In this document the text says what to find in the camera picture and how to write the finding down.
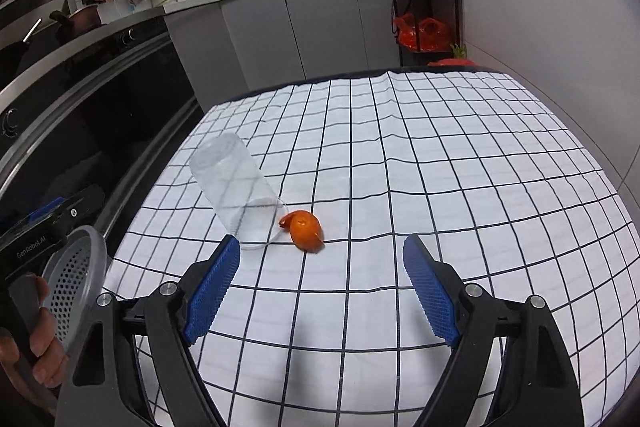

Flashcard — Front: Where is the red plastic bag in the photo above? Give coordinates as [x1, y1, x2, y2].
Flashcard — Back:
[416, 18, 451, 52]
[392, 13, 419, 50]

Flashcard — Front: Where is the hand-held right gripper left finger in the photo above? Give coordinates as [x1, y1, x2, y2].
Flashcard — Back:
[54, 234, 242, 427]

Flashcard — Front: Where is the grey kitchen cabinet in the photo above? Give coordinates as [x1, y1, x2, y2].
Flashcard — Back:
[164, 0, 402, 112]

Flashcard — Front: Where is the orange peel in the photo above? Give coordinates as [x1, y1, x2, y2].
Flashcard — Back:
[278, 210, 325, 254]

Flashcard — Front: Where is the brown pot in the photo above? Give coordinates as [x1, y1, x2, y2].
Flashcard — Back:
[50, 4, 104, 38]

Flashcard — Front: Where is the white checked tablecloth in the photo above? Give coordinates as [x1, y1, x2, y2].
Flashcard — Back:
[102, 69, 628, 427]

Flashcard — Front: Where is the grey perforated waste basket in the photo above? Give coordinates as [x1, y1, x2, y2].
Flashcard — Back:
[40, 226, 109, 358]

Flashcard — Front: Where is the clear plastic cup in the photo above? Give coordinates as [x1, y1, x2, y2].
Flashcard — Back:
[188, 132, 287, 252]

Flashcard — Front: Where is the person's left hand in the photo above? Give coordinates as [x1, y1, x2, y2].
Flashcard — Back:
[0, 277, 69, 389]

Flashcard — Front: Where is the black oven knob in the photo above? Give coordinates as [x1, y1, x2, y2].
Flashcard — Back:
[0, 107, 21, 138]

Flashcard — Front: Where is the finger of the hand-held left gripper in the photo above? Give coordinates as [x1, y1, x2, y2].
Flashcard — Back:
[20, 186, 107, 233]

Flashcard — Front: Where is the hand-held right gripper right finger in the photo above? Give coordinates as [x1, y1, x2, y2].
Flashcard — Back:
[402, 234, 586, 427]

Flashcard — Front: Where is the black built-in oven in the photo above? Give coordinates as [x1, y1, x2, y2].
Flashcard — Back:
[0, 14, 206, 258]

